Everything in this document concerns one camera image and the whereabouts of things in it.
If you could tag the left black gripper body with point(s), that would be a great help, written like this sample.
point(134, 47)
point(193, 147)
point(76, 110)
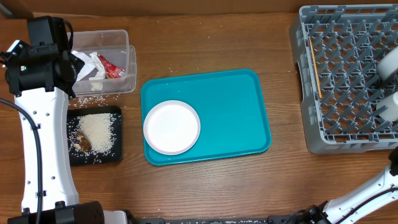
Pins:
point(78, 63)

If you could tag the white napkin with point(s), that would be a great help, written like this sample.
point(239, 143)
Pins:
point(91, 77)

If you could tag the red snack wrapper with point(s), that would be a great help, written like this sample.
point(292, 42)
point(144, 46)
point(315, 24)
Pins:
point(112, 71)

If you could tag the white rice pile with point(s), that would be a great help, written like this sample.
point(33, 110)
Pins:
point(98, 130)

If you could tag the brown food scrap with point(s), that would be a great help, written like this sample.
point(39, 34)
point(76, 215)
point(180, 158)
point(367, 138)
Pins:
point(83, 143)

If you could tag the large white plate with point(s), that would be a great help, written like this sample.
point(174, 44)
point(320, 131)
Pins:
point(171, 127)

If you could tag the wooden chopstick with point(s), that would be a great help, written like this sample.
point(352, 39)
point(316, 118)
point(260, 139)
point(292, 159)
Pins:
point(315, 68)

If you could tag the grey shallow bowl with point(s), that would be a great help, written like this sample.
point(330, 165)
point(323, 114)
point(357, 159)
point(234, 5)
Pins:
point(387, 67)

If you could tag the white paper cup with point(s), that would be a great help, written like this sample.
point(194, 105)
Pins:
point(391, 107)

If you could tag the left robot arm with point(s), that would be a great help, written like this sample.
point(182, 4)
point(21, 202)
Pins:
point(50, 195)

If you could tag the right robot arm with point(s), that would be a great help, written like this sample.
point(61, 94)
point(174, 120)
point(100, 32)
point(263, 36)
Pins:
point(367, 198)

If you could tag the grey dishwasher rack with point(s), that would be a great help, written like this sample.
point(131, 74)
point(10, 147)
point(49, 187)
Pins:
point(348, 41)

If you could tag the scattered rice on table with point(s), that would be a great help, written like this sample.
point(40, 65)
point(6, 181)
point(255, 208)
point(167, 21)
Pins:
point(81, 102)

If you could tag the clear plastic bin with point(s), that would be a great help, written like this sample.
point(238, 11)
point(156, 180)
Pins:
point(114, 46)

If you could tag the black plastic tray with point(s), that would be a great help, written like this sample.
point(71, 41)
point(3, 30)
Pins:
point(115, 155)

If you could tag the teal serving tray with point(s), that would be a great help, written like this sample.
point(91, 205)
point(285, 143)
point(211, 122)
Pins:
point(230, 107)

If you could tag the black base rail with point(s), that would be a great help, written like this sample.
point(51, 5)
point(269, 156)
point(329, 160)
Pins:
point(273, 219)

